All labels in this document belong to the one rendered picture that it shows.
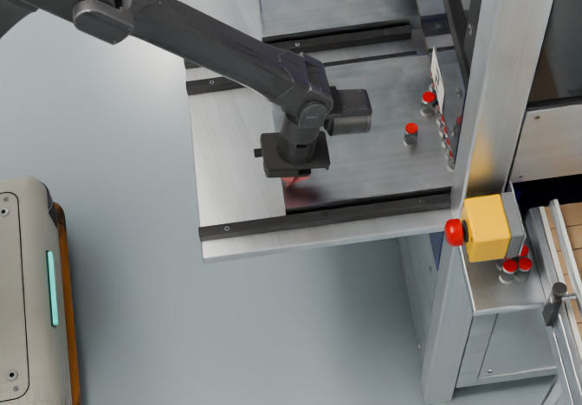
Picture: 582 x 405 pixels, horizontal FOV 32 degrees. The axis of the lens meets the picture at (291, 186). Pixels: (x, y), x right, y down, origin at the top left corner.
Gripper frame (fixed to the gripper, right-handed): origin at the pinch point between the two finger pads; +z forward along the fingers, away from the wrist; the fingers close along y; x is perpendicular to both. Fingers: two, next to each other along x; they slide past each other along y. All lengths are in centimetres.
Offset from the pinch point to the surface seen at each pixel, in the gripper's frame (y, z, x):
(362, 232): 10.5, -0.1, -10.3
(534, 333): 54, 44, -12
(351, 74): 13.2, -1.5, 19.5
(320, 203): 3.9, -2.5, -6.1
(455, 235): 19.9, -15.0, -19.5
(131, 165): -23, 95, 63
